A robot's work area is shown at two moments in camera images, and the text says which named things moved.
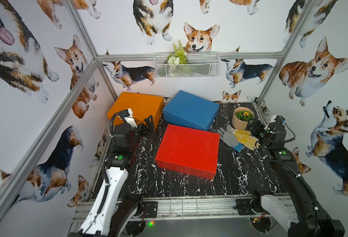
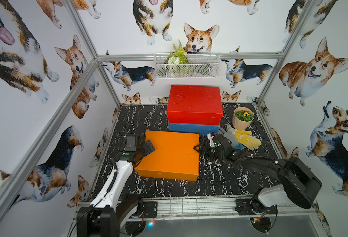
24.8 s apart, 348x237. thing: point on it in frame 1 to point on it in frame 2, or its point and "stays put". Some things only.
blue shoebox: x=187 y=109 to x=200 y=129
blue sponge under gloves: x=239 y=147 stays put
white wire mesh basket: x=200 y=65 stays put
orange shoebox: x=142 y=106 to x=174 y=156
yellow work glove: x=245 y=138 stays put
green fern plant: x=178 y=56 stays put
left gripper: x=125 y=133 to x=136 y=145
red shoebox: x=189 y=150 to x=196 y=105
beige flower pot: x=241 y=116 stays put
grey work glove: x=228 y=137 stays put
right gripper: x=260 y=127 to x=203 y=144
